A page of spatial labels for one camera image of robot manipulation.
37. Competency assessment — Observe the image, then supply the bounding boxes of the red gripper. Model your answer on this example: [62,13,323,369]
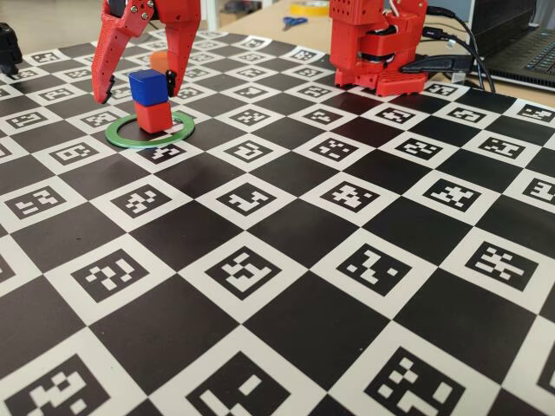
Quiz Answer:
[90,0,201,105]

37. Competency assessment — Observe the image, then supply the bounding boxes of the orange cube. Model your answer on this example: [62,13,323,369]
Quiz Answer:
[147,50,169,73]

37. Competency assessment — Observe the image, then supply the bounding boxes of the blue cube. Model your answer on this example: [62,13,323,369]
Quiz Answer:
[128,68,169,107]

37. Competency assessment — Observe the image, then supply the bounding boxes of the red cube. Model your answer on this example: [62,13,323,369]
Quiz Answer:
[135,102,173,134]

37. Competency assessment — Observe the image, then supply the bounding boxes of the yellow tape roll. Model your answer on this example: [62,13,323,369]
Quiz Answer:
[290,0,330,17]

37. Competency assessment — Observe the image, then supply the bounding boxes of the black white marker mat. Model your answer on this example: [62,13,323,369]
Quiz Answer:
[0,28,555,416]

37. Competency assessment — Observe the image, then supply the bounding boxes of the black laptop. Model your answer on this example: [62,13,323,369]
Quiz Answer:
[470,0,555,90]

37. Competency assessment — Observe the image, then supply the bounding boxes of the green ring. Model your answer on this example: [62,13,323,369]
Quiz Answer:
[105,110,196,150]

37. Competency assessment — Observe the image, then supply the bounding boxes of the black camera device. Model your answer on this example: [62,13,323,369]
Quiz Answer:
[0,22,23,79]

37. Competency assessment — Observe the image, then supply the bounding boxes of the black cable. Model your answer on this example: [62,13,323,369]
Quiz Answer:
[421,25,498,93]
[427,5,480,60]

